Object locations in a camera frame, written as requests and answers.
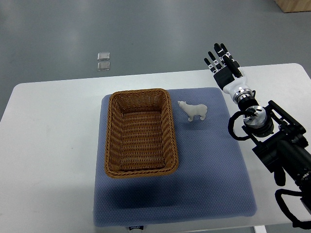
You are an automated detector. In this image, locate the upper silver floor plate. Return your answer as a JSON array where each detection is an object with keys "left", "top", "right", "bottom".
[{"left": 97, "top": 52, "right": 110, "bottom": 61}]

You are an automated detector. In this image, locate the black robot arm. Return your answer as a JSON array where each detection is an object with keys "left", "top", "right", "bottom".
[{"left": 228, "top": 88, "right": 311, "bottom": 230}]

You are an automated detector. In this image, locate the wooden box corner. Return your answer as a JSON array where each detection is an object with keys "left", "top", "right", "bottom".
[{"left": 275, "top": 0, "right": 311, "bottom": 13}]

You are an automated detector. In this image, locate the brown wicker basket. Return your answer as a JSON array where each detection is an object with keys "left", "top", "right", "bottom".
[{"left": 104, "top": 88, "right": 179, "bottom": 179}]

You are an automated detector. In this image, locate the white table leg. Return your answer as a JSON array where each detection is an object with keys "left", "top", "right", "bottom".
[{"left": 254, "top": 225, "right": 267, "bottom": 233}]

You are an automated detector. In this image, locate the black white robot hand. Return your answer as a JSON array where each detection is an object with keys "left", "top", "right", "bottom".
[{"left": 204, "top": 43, "right": 253, "bottom": 98}]

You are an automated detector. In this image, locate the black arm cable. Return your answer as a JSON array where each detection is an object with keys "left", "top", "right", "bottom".
[{"left": 275, "top": 189, "right": 311, "bottom": 228}]

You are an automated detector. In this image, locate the white toy polar bear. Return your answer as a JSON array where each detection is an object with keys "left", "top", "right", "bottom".
[{"left": 177, "top": 101, "right": 207, "bottom": 122}]

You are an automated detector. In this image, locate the blue grey fabric mat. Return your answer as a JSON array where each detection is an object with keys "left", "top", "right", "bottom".
[{"left": 93, "top": 87, "right": 257, "bottom": 227}]

